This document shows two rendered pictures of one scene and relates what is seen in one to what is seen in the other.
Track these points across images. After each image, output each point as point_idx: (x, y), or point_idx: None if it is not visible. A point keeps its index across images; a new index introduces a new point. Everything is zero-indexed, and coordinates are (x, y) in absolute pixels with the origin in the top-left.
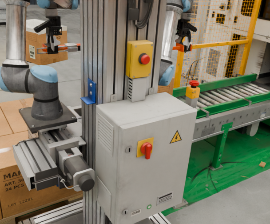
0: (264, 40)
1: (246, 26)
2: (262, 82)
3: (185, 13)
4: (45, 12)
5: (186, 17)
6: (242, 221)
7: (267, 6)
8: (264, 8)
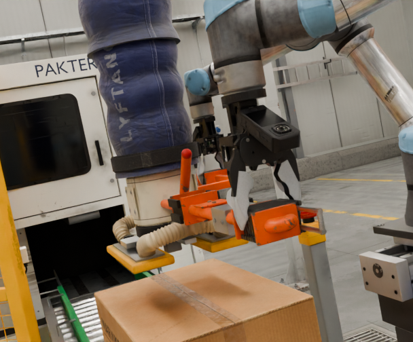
0: (40, 221)
1: None
2: (71, 296)
3: (210, 103)
4: (248, 76)
5: (213, 110)
6: None
7: (11, 164)
8: (7, 169)
